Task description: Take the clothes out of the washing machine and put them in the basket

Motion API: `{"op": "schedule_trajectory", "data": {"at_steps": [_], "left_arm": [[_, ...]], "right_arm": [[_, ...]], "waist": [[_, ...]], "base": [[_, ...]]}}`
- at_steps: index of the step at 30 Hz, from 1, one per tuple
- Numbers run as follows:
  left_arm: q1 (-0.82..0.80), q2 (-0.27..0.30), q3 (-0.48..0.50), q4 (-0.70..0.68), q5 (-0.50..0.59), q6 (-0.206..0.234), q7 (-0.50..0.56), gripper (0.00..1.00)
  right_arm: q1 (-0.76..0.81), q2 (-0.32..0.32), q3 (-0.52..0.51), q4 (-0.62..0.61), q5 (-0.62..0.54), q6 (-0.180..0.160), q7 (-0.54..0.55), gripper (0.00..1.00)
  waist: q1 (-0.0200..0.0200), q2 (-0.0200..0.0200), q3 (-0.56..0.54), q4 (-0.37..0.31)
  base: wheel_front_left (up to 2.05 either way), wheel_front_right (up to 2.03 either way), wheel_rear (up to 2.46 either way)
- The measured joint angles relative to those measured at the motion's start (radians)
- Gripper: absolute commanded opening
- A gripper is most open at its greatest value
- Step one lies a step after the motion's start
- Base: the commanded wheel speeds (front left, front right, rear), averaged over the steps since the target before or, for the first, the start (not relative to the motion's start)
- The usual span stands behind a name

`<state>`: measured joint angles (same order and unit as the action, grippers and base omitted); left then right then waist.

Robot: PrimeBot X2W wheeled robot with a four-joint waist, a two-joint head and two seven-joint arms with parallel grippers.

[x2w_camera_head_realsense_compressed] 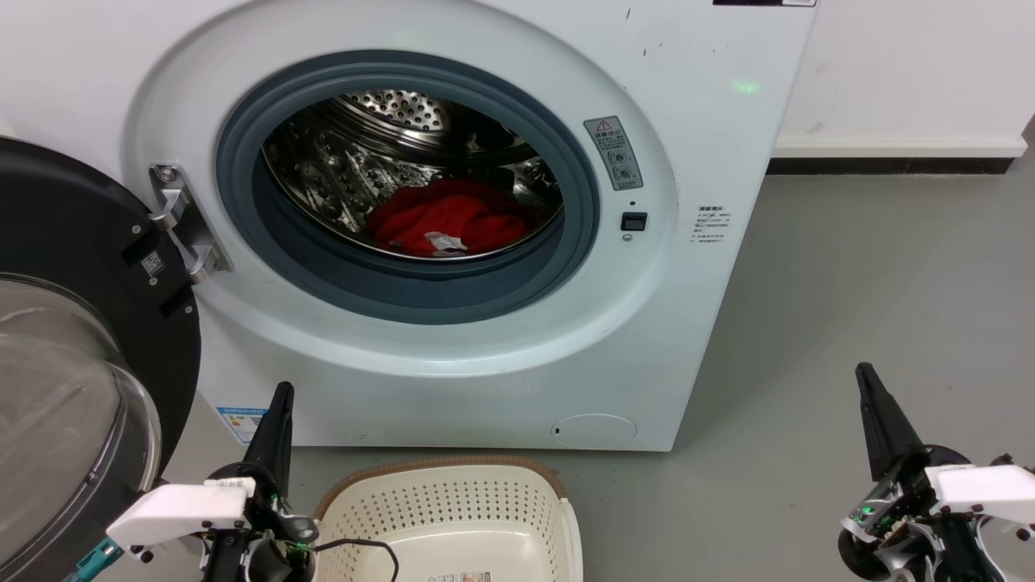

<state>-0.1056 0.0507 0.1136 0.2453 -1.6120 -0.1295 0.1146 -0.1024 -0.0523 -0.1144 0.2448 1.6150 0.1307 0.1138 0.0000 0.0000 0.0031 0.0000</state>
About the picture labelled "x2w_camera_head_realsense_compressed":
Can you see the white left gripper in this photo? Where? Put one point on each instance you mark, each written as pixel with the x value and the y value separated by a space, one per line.
pixel 178 513

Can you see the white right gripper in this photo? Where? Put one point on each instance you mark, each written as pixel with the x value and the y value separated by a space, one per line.
pixel 970 493

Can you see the red garment with white stripes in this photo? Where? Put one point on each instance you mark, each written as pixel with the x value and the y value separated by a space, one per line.
pixel 453 214

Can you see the cream perforated laundry basket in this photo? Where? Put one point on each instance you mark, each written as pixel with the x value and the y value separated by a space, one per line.
pixel 453 509

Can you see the printed paper label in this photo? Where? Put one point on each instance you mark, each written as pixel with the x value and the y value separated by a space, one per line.
pixel 459 577

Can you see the stainless steel washing machine drum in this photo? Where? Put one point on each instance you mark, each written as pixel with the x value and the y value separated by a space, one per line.
pixel 340 170

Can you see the black round washer door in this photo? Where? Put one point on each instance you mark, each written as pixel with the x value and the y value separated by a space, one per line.
pixel 73 226

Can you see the blue energy label sticker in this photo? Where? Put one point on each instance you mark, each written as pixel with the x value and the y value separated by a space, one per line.
pixel 241 424

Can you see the grey rubber door gasket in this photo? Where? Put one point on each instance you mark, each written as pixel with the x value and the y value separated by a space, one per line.
pixel 404 295

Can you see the white QR code sticker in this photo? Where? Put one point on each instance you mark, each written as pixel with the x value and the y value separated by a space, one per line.
pixel 153 264

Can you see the white front-load washing machine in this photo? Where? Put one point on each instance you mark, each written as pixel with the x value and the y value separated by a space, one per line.
pixel 687 323

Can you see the silver metal door hinge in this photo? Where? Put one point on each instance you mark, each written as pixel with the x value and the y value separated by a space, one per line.
pixel 182 214

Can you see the white text sticker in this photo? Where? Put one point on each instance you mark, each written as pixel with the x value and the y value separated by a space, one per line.
pixel 711 225

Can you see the white and black baseboard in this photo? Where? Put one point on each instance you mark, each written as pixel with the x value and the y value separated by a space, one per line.
pixel 889 155

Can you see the round white filter cover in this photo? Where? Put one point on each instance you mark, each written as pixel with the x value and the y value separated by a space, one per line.
pixel 594 431

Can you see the black door latch socket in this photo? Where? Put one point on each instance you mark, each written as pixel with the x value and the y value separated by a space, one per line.
pixel 635 221

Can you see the grey warning label sticker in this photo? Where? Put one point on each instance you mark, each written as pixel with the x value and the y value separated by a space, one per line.
pixel 613 153

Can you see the black control panel strip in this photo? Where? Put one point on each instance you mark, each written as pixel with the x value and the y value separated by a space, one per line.
pixel 764 2

